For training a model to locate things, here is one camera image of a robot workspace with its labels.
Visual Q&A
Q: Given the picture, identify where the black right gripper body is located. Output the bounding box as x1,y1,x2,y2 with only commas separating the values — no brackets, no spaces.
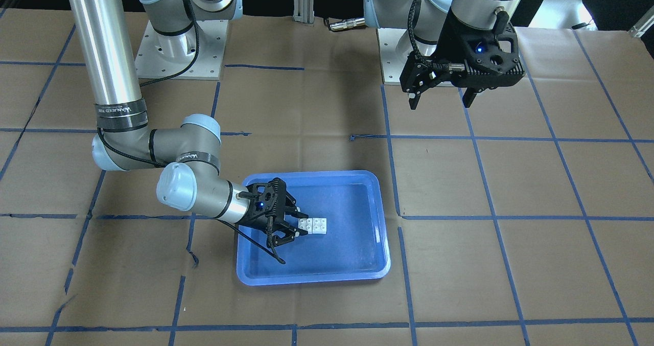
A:
236,177,297,233

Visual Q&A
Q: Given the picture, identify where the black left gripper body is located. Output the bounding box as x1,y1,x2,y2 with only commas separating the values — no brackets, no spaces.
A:
400,14,525,92

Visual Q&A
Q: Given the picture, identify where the white block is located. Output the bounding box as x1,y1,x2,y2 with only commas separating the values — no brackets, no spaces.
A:
297,218,314,235
313,217,329,235

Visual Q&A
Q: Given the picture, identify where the blue plastic tray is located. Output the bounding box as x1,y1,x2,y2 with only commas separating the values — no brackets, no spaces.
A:
236,170,391,286

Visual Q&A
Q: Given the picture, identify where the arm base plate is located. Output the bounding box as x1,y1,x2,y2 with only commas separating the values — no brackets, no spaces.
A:
135,20,229,80
377,28,413,86

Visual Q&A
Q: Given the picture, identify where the aluminium frame post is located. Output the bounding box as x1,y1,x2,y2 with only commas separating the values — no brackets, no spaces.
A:
292,0,315,26

